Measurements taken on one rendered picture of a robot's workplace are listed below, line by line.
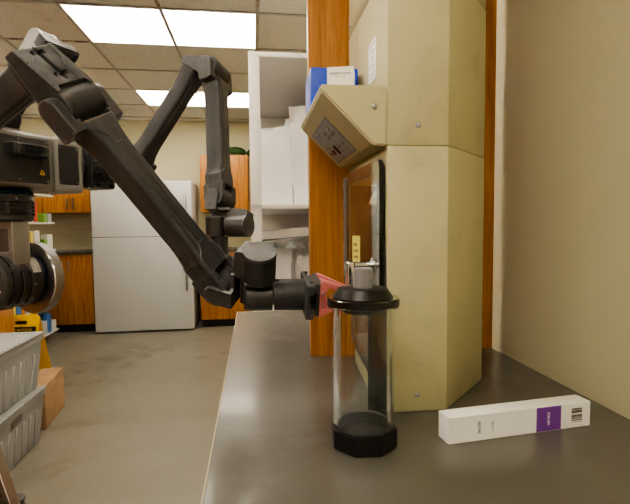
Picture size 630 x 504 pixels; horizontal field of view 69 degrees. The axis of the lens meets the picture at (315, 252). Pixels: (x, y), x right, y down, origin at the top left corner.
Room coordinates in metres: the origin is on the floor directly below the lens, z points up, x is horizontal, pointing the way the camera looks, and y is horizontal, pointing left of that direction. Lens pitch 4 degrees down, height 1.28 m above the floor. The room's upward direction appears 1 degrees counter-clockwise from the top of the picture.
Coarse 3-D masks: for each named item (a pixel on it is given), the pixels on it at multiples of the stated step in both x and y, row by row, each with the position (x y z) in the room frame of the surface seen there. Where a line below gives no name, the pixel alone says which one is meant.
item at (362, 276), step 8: (360, 272) 0.68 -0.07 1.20; (368, 272) 0.68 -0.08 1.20; (360, 280) 0.68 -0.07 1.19; (368, 280) 0.68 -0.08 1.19; (344, 288) 0.68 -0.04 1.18; (352, 288) 0.68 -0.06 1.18; (360, 288) 0.68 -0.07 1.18; (368, 288) 0.68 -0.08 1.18; (376, 288) 0.68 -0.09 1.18; (384, 288) 0.68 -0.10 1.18; (336, 296) 0.67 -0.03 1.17; (344, 296) 0.66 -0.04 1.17; (352, 296) 0.65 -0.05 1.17; (360, 296) 0.65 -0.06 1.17; (368, 296) 0.65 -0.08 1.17; (376, 296) 0.65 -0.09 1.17; (384, 296) 0.66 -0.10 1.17; (392, 296) 0.68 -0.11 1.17
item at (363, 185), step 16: (352, 176) 1.02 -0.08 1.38; (368, 176) 0.88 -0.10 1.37; (352, 192) 1.02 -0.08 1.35; (368, 192) 0.88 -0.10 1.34; (352, 208) 1.03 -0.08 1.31; (368, 208) 0.88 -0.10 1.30; (352, 224) 1.03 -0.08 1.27; (368, 224) 0.88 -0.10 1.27; (368, 240) 0.88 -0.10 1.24; (352, 256) 1.03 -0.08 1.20; (368, 256) 0.88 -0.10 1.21
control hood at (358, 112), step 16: (320, 96) 0.81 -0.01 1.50; (336, 96) 0.79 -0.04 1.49; (352, 96) 0.79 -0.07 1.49; (368, 96) 0.79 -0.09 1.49; (384, 96) 0.80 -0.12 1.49; (320, 112) 0.88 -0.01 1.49; (336, 112) 0.81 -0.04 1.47; (352, 112) 0.79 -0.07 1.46; (368, 112) 0.79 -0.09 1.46; (384, 112) 0.80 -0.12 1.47; (304, 128) 1.07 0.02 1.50; (336, 128) 0.88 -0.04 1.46; (352, 128) 0.81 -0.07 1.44; (368, 128) 0.79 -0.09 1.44; (384, 128) 0.80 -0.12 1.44; (352, 144) 0.88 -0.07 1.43; (368, 144) 0.81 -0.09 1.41; (384, 144) 0.80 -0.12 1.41; (352, 160) 0.99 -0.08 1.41
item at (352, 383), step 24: (336, 312) 0.67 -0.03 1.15; (360, 312) 0.64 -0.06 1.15; (384, 312) 0.65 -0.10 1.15; (336, 336) 0.67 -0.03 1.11; (360, 336) 0.65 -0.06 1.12; (384, 336) 0.65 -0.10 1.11; (336, 360) 0.67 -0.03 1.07; (360, 360) 0.65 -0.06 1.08; (384, 360) 0.65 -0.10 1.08; (336, 384) 0.67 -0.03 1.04; (360, 384) 0.65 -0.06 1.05; (384, 384) 0.65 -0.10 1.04; (336, 408) 0.67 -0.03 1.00; (360, 408) 0.65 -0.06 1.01; (384, 408) 0.65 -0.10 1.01; (360, 432) 0.65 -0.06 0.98; (384, 432) 0.65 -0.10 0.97
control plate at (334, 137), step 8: (320, 128) 0.96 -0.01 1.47; (328, 128) 0.92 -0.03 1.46; (312, 136) 1.07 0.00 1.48; (320, 136) 1.01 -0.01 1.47; (328, 136) 0.96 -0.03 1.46; (336, 136) 0.92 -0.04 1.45; (320, 144) 1.07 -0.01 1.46; (328, 144) 1.01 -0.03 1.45; (336, 144) 0.96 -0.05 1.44; (328, 152) 1.07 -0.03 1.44; (336, 152) 1.01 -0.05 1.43; (344, 152) 0.97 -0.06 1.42; (352, 152) 0.92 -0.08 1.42; (336, 160) 1.07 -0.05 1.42
